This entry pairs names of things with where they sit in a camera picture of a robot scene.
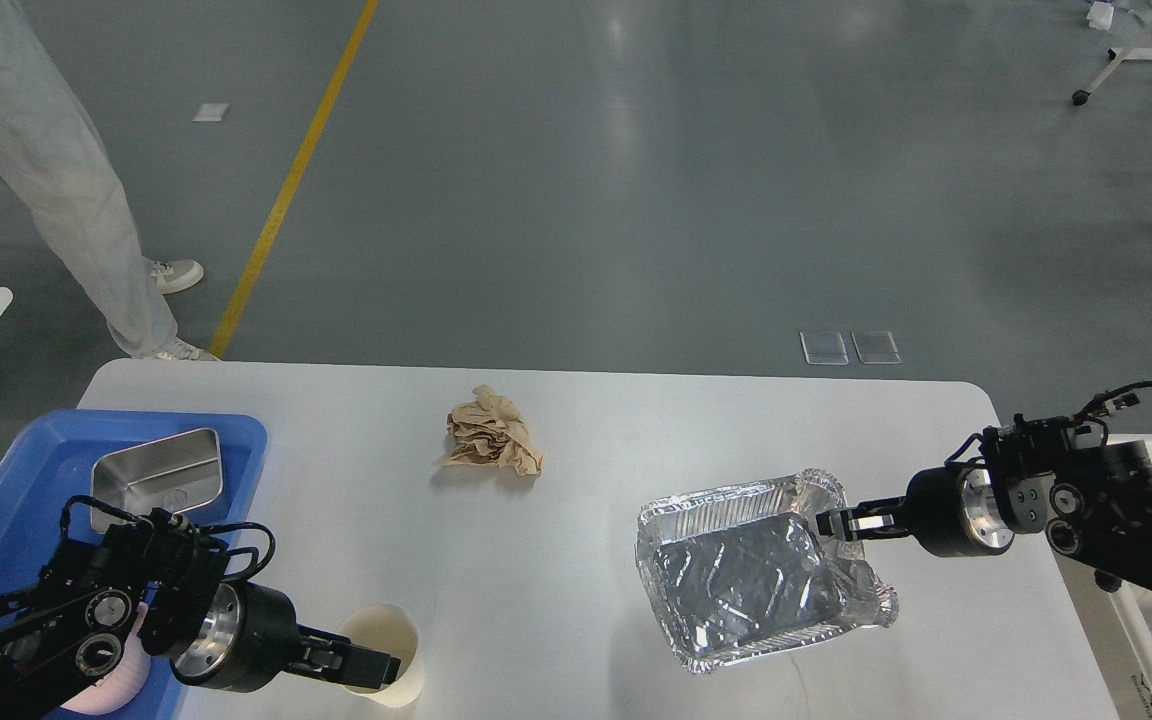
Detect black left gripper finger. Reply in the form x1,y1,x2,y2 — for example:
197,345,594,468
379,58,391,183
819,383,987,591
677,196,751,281
291,628,403,691

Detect stainless steel square tray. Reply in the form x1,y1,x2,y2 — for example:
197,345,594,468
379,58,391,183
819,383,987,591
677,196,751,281
90,429,228,525

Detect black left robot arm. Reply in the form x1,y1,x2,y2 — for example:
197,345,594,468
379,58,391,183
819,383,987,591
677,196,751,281
0,495,404,719

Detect pink mug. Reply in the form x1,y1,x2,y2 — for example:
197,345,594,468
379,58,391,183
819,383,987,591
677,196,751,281
60,602,151,717

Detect blue plastic tray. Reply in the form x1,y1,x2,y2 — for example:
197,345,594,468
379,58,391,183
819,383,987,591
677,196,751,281
0,410,268,719

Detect person in grey trousers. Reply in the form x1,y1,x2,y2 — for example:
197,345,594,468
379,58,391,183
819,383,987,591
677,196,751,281
0,1,212,361

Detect cream paper cup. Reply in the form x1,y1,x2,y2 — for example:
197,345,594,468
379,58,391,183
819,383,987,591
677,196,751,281
335,602,425,708

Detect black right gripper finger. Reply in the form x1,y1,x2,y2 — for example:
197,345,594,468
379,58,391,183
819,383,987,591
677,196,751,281
814,497,914,541

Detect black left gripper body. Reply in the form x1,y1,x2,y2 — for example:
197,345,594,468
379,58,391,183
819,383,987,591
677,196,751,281
172,582,302,694

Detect aluminium foil tray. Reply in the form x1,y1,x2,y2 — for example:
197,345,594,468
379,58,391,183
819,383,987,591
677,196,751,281
635,469,899,675

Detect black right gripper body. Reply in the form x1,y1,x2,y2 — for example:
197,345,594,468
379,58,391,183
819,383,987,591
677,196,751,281
905,468,1015,559

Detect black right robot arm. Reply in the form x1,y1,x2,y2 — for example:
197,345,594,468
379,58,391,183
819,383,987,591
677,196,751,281
812,379,1152,592

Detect brown paper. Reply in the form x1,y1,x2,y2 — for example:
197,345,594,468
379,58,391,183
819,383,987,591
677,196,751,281
435,384,544,477

